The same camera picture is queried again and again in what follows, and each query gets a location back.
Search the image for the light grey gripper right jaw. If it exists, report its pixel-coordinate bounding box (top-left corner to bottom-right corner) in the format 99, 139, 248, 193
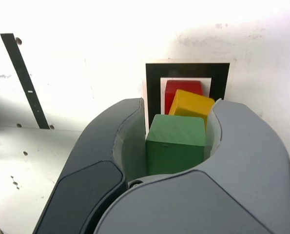
92, 98, 290, 234

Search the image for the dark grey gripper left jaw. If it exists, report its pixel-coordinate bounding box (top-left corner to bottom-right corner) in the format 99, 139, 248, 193
33, 97, 150, 234

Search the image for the green cube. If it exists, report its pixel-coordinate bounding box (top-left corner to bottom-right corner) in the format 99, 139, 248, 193
146, 114, 206, 176

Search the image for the yellow cube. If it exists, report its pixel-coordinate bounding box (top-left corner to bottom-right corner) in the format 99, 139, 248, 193
168, 89, 215, 122

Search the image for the red cube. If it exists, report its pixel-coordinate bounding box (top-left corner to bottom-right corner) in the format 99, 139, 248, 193
165, 79, 204, 114

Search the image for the black tape square outline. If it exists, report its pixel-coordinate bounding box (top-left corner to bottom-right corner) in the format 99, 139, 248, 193
145, 62, 231, 135

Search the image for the black tape strip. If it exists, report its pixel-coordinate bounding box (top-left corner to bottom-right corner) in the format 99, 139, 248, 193
0, 33, 50, 130

